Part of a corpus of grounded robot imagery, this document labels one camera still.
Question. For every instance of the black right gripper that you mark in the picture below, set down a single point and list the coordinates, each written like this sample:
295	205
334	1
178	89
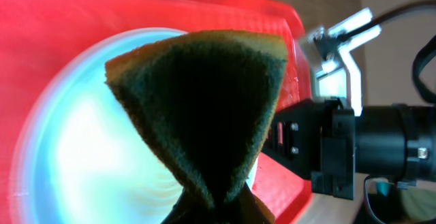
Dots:
316	141

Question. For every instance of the light blue plate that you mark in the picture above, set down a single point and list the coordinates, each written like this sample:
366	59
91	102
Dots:
382	187
78	158

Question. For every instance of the green yellow sponge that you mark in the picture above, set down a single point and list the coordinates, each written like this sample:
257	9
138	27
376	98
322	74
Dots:
203	103

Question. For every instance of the red plastic tray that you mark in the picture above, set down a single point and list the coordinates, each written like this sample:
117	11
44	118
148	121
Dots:
39	37

